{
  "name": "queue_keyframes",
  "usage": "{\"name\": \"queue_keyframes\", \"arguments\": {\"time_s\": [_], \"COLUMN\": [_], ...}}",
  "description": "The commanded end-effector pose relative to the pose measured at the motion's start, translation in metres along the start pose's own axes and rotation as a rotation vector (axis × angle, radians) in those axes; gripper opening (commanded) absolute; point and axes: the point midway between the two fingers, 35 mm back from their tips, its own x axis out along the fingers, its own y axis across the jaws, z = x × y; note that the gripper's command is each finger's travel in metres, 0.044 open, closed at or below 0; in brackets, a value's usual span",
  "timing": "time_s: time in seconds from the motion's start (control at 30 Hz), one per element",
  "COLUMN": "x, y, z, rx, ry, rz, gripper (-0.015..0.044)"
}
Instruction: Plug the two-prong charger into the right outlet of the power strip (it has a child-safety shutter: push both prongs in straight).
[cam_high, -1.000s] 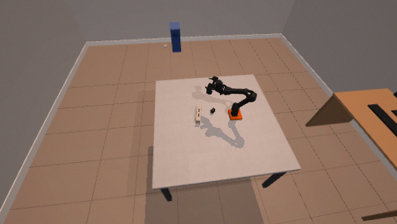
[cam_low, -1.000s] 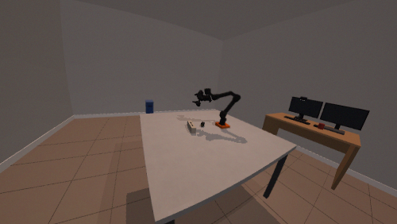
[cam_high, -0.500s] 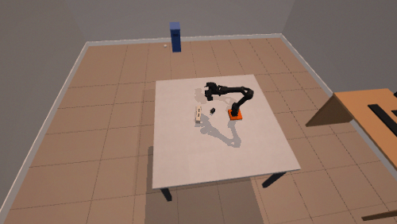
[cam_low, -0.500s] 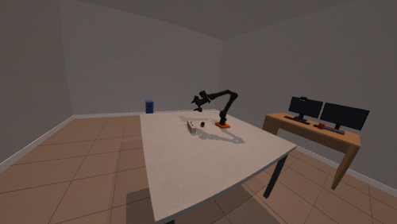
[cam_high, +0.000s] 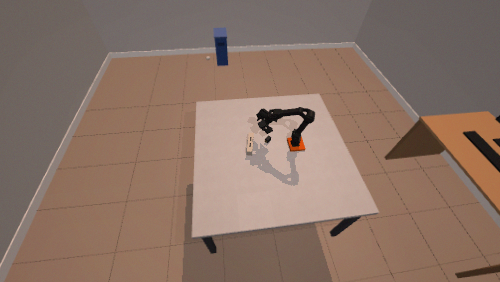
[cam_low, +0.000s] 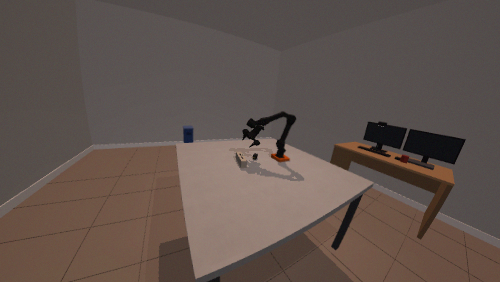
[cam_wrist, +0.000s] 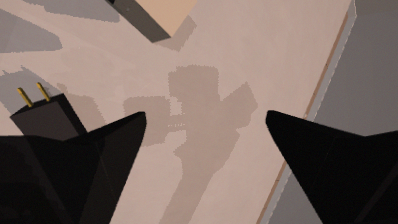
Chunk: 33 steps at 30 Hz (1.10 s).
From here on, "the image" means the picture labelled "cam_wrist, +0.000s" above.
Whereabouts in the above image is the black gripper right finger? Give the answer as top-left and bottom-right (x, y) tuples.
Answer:
(266, 110), (398, 224)

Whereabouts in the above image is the black two-prong plug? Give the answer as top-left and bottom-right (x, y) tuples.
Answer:
(10, 82), (88, 141)

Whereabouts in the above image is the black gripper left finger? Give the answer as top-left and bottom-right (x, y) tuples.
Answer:
(0, 111), (147, 224)

